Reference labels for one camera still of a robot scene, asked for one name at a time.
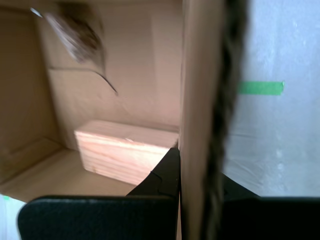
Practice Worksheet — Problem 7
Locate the light wooden block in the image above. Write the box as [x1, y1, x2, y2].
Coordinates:
[74, 119, 180, 186]

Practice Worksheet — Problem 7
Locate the green tape strip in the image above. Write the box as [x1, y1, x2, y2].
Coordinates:
[238, 81, 285, 96]

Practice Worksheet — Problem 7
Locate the pinkish speckled granite rock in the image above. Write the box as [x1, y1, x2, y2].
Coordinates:
[43, 4, 106, 65]

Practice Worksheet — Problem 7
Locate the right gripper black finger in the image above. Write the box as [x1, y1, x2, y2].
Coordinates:
[219, 172, 320, 240]
[17, 147, 181, 240]

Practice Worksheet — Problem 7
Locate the brown cardboard box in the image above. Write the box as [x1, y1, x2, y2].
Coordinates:
[0, 0, 247, 240]

